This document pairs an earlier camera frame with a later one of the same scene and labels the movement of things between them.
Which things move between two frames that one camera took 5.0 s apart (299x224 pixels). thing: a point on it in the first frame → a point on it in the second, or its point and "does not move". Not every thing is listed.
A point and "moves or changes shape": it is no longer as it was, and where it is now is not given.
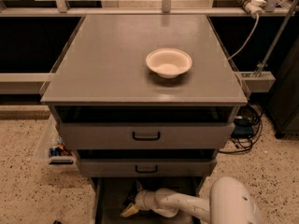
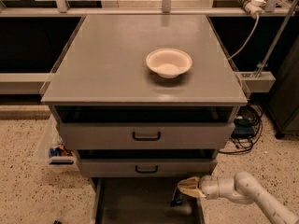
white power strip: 253,5 does not move
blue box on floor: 243,128 does not move
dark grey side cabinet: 283,104 does not move
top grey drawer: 145,127 does not move
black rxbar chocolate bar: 131,197 moves or changes shape
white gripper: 144,200 → 209,187
